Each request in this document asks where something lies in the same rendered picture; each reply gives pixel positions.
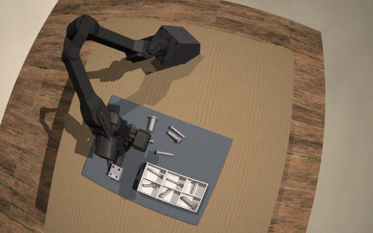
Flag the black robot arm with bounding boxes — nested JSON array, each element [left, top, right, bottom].
[[61, 14, 171, 161]]

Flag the white compartment tray with metal parts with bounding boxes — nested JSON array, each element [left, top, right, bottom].
[[137, 163, 207, 212]]

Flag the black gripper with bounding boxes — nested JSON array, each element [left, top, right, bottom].
[[116, 119, 151, 152]]

